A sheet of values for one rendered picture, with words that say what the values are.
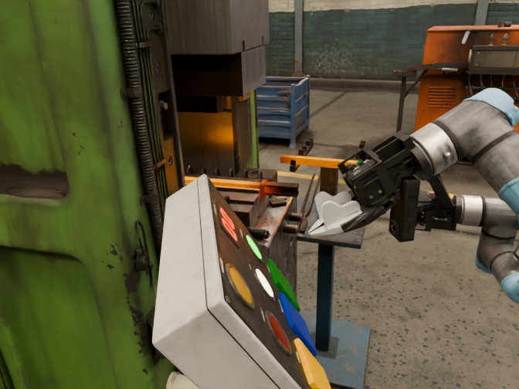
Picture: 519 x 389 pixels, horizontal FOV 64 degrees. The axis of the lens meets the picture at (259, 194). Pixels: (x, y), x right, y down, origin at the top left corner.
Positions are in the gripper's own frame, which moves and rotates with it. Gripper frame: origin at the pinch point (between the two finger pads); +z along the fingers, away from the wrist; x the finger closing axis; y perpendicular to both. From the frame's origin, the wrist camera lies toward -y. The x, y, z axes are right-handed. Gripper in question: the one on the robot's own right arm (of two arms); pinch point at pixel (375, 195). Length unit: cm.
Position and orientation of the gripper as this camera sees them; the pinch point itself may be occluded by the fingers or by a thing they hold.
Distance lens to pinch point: 110.7
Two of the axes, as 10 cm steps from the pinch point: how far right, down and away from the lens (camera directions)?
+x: 2.7, -3.9, 8.8
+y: 0.3, 9.2, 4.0
